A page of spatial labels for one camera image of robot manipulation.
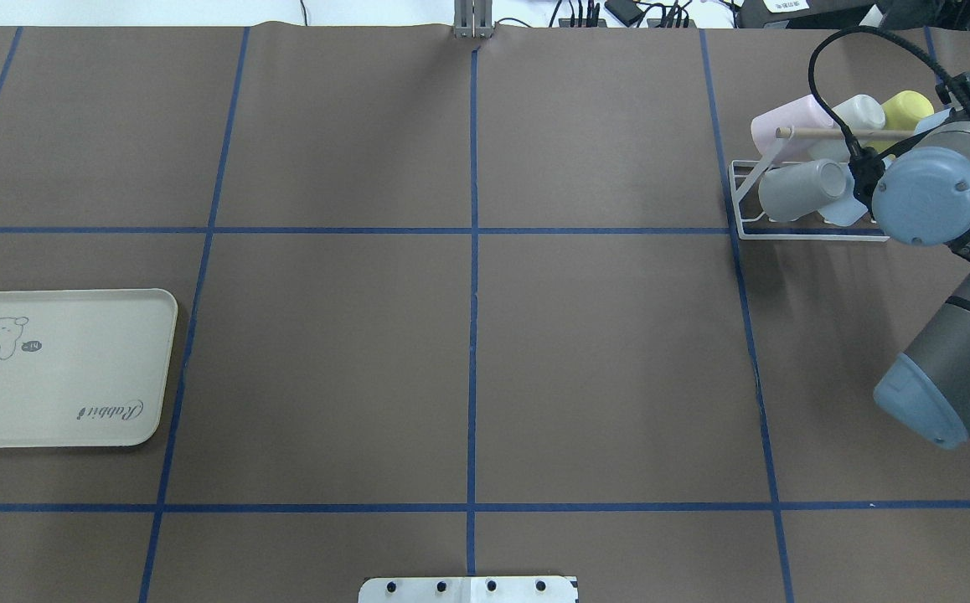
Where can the yellow ikea cup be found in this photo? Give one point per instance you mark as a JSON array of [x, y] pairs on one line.
[[901, 113]]

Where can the aluminium frame post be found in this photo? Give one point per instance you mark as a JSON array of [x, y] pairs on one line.
[[473, 19]]

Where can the pink ikea cup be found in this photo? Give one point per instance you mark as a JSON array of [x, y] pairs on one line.
[[802, 112]]

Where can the white ikea cup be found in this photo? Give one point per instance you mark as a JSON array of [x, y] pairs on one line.
[[861, 112]]

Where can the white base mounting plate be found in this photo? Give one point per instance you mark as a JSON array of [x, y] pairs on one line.
[[510, 588]]

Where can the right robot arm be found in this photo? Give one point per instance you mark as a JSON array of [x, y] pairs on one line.
[[923, 199]]

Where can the white wire cup rack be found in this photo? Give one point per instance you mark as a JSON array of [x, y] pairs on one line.
[[751, 221]]

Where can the cream serving tray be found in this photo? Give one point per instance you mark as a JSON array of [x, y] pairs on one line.
[[84, 367]]

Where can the grey ikea cup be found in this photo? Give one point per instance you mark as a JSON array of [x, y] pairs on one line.
[[790, 193]]

